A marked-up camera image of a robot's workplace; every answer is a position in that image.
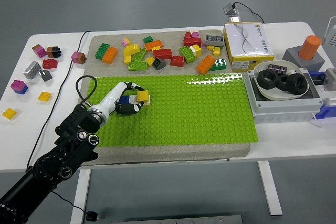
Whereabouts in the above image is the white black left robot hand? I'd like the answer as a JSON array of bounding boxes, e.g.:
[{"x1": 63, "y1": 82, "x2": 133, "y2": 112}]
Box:
[{"x1": 89, "y1": 81, "x2": 145, "y2": 122}]

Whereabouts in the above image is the yellow square toy brick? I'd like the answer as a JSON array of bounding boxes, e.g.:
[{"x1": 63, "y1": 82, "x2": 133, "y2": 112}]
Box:
[{"x1": 136, "y1": 90, "x2": 150, "y2": 103}]

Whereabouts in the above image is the white long toy brick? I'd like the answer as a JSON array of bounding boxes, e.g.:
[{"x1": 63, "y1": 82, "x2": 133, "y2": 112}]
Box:
[{"x1": 129, "y1": 94, "x2": 152, "y2": 106}]

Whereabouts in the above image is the lime brick with holes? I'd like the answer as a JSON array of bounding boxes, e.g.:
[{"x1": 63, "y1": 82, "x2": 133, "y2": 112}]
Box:
[{"x1": 128, "y1": 60, "x2": 148, "y2": 71}]

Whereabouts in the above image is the orange toy brick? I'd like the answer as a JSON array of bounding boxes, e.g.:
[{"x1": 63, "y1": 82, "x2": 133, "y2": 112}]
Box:
[
  {"x1": 196, "y1": 54, "x2": 216, "y2": 75},
  {"x1": 102, "y1": 46, "x2": 119, "y2": 64},
  {"x1": 144, "y1": 39, "x2": 164, "y2": 51}
]

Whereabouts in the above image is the dark green toy brick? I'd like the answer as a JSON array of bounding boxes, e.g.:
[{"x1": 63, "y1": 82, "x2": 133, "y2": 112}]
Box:
[{"x1": 94, "y1": 42, "x2": 111, "y2": 60}]

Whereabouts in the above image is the lime green toy brick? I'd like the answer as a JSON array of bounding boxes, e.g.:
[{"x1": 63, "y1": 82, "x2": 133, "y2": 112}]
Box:
[
  {"x1": 131, "y1": 48, "x2": 148, "y2": 62},
  {"x1": 179, "y1": 45, "x2": 197, "y2": 64}
]

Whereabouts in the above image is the pink brown toy brick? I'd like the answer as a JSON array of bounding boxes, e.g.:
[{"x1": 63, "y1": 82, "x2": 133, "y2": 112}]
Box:
[{"x1": 71, "y1": 51, "x2": 87, "y2": 65}]

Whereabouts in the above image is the yellow curved toy brick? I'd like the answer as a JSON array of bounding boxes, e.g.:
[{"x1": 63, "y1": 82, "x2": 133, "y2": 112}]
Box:
[{"x1": 123, "y1": 43, "x2": 142, "y2": 58}]

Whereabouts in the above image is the grey black sloped brick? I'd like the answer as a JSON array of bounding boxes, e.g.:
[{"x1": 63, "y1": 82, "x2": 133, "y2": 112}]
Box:
[{"x1": 152, "y1": 57, "x2": 167, "y2": 70}]

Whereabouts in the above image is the yellow flat toy brick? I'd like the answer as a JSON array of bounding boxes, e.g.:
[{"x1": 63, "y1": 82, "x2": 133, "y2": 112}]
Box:
[{"x1": 38, "y1": 91, "x2": 52, "y2": 102}]

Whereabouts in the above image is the silver sloped toy brick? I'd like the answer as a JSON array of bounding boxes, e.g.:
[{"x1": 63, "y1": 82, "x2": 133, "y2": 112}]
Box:
[{"x1": 38, "y1": 69, "x2": 54, "y2": 82}]

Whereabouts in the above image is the red long toy brick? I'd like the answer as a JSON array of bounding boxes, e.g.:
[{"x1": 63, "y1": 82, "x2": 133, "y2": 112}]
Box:
[
  {"x1": 153, "y1": 48, "x2": 173, "y2": 60},
  {"x1": 183, "y1": 37, "x2": 203, "y2": 48}
]

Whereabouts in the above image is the red sloped toy brick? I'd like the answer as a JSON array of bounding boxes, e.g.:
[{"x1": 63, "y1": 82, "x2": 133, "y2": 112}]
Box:
[{"x1": 41, "y1": 58, "x2": 58, "y2": 70}]

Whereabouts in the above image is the brown black toy brick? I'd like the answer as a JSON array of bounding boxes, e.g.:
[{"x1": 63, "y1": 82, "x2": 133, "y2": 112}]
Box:
[{"x1": 46, "y1": 46, "x2": 62, "y2": 59}]

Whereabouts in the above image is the green studded baseplate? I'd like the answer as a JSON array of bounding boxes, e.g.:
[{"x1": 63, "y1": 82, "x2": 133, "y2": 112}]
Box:
[{"x1": 83, "y1": 73, "x2": 260, "y2": 148}]

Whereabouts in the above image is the silver studded toy brick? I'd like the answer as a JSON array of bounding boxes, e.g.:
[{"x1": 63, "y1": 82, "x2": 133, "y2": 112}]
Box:
[{"x1": 23, "y1": 60, "x2": 42, "y2": 80}]

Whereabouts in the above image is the brown-topped pink toy brick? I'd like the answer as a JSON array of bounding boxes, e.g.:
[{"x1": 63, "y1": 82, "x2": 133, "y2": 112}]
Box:
[{"x1": 31, "y1": 44, "x2": 48, "y2": 58}]

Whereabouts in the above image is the pink blue toy brick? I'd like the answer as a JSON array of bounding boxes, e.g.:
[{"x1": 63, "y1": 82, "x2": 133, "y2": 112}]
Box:
[{"x1": 10, "y1": 79, "x2": 29, "y2": 95}]

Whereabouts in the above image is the white yellow toy brick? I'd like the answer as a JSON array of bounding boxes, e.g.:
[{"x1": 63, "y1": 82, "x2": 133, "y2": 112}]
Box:
[{"x1": 189, "y1": 44, "x2": 203, "y2": 57}]

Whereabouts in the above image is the yellow white flat brick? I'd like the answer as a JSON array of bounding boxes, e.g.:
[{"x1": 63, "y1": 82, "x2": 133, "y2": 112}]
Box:
[{"x1": 2, "y1": 108, "x2": 18, "y2": 122}]

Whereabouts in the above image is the green white toy brick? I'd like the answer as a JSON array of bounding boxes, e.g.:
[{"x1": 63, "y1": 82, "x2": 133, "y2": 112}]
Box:
[{"x1": 208, "y1": 58, "x2": 228, "y2": 72}]

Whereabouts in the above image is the grey brick with holes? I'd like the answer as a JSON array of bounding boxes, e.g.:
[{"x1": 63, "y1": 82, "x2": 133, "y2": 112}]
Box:
[{"x1": 204, "y1": 34, "x2": 225, "y2": 47}]

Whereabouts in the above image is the grey-brown foam mat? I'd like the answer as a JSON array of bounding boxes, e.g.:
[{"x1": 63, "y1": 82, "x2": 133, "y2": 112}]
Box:
[{"x1": 78, "y1": 29, "x2": 251, "y2": 167}]

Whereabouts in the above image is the white table leg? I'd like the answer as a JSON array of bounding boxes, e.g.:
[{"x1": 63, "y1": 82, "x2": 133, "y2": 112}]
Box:
[
  {"x1": 257, "y1": 160, "x2": 284, "y2": 217},
  {"x1": 70, "y1": 168, "x2": 91, "y2": 224}
]

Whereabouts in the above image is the white yellow cardboard box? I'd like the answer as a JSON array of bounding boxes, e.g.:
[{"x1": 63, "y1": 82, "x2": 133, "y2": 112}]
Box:
[{"x1": 223, "y1": 22, "x2": 276, "y2": 72}]

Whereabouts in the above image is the silver floor socket box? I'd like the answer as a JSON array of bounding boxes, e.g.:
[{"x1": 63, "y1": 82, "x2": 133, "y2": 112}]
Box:
[{"x1": 223, "y1": 2, "x2": 242, "y2": 23}]

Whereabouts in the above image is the white bowl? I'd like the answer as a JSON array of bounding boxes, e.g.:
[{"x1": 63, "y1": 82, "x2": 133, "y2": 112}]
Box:
[{"x1": 253, "y1": 60, "x2": 312, "y2": 101}]

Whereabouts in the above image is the large black hex nut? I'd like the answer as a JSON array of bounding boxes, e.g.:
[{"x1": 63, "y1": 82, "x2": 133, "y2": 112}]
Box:
[
  {"x1": 256, "y1": 69, "x2": 279, "y2": 90},
  {"x1": 285, "y1": 73, "x2": 309, "y2": 95}
]

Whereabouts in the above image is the dark terminal strip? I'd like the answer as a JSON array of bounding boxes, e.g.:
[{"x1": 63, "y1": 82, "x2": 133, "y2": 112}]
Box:
[{"x1": 267, "y1": 63, "x2": 287, "y2": 74}]

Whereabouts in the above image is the small black hex nut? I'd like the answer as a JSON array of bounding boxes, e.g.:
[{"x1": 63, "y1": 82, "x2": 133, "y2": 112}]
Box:
[{"x1": 275, "y1": 74, "x2": 291, "y2": 92}]

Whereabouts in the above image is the grey junction box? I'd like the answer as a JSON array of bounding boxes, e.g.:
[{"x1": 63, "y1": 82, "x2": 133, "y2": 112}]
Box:
[{"x1": 244, "y1": 68, "x2": 324, "y2": 124}]

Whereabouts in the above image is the grey block holder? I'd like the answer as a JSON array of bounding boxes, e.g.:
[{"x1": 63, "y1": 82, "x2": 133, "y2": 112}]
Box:
[{"x1": 282, "y1": 45, "x2": 326, "y2": 71}]

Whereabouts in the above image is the orange cylinder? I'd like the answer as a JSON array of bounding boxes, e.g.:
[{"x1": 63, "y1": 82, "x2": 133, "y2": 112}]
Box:
[{"x1": 298, "y1": 35, "x2": 322, "y2": 61}]

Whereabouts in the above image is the blue black plastic holder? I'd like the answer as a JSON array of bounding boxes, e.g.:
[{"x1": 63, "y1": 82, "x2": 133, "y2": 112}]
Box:
[{"x1": 309, "y1": 70, "x2": 326, "y2": 86}]

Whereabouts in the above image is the white zip tie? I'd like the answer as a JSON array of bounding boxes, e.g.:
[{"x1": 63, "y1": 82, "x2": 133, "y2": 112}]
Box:
[{"x1": 311, "y1": 113, "x2": 324, "y2": 130}]

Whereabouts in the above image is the blue plastic part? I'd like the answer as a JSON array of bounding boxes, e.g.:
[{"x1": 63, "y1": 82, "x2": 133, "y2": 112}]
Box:
[{"x1": 314, "y1": 104, "x2": 336, "y2": 120}]

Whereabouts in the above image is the grey connector block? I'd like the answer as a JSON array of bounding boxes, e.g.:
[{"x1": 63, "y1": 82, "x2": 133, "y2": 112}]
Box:
[{"x1": 324, "y1": 68, "x2": 336, "y2": 91}]

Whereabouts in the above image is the thin black cable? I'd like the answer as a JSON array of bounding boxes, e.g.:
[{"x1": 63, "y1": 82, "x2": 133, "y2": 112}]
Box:
[{"x1": 26, "y1": 30, "x2": 91, "y2": 216}]

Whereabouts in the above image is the black socket cable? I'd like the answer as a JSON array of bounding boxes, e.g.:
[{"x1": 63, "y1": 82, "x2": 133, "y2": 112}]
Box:
[{"x1": 233, "y1": 1, "x2": 266, "y2": 24}]

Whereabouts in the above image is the white chair frame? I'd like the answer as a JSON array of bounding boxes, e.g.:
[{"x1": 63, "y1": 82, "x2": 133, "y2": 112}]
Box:
[{"x1": 322, "y1": 16, "x2": 336, "y2": 49}]

